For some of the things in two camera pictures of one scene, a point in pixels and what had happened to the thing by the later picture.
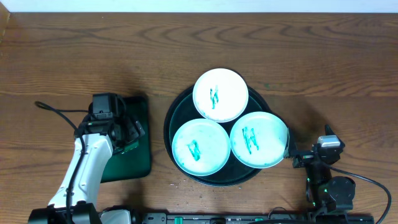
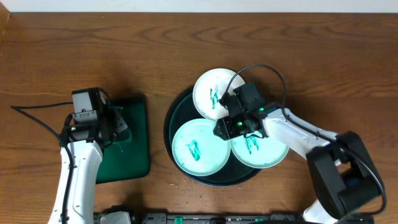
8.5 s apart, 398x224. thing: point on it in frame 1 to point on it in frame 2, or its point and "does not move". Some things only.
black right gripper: x=303 y=157 to x=228 y=132
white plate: x=259 y=139 does not move
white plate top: x=220 y=95 does not move
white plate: x=201 y=147 does not move
